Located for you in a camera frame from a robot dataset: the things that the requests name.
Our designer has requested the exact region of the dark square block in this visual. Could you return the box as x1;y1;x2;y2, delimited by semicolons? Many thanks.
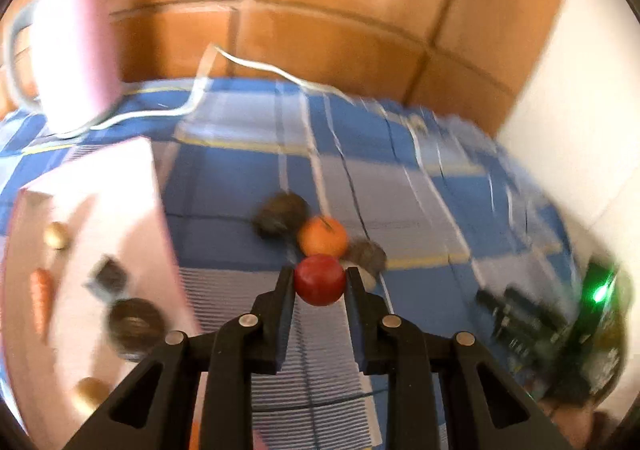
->
87;256;128;302

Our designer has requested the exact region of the wooden panelled cabinet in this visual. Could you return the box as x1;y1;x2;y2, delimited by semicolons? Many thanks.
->
0;0;576;133

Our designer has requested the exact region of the pink electric kettle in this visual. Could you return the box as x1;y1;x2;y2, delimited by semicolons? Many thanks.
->
4;0;126;140

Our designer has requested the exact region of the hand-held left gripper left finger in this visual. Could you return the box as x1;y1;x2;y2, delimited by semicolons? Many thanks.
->
65;267;297;450

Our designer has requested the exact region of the white power cable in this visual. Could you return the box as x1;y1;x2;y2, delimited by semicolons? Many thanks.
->
90;43;428;133

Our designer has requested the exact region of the orange carrot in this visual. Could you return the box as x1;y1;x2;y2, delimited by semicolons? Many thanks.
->
29;269;55;346

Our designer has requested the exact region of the white tray with pink rim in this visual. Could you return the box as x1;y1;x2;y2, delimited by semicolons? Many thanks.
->
0;137;266;450

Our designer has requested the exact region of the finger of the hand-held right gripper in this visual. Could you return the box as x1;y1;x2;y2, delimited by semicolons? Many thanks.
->
475;286;538;331
492;312;571;371

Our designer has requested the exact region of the dark round fruit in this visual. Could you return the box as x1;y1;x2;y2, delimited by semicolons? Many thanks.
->
252;192;311;242
107;297;167;363

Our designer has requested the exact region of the small brown round fruit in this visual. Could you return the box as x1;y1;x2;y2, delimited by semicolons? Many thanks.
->
346;240;388;278

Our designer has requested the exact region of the blue plaid tablecloth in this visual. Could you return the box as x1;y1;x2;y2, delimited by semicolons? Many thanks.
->
0;77;588;450

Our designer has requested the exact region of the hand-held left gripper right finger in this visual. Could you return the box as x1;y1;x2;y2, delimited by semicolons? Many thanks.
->
346;266;572;450

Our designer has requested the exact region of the yellow lemon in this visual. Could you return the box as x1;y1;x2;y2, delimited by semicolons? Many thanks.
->
44;222;70;251
74;377;112;413

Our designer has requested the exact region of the red apple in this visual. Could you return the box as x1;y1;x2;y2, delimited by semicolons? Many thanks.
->
293;254;347;307

